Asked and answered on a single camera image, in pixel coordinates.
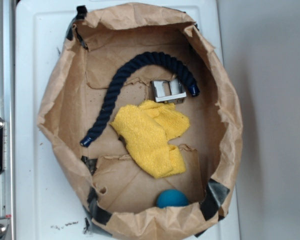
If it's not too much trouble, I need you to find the yellow towel cloth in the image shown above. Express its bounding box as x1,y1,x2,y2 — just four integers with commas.
111,100,190,179

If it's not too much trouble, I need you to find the brown paper bag bin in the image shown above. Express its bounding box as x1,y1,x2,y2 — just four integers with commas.
37,2,243,240

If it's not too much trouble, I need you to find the aluminium frame rail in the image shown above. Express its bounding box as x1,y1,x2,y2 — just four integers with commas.
0,0,17,240

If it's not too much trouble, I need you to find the blue ball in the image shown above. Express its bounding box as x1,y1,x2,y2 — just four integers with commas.
156,189,189,209

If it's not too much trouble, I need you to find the dark blue rope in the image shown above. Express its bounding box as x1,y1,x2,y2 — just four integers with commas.
80,51,200,148

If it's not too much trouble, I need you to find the silver metal bracket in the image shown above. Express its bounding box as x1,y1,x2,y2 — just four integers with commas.
151,78,187,104

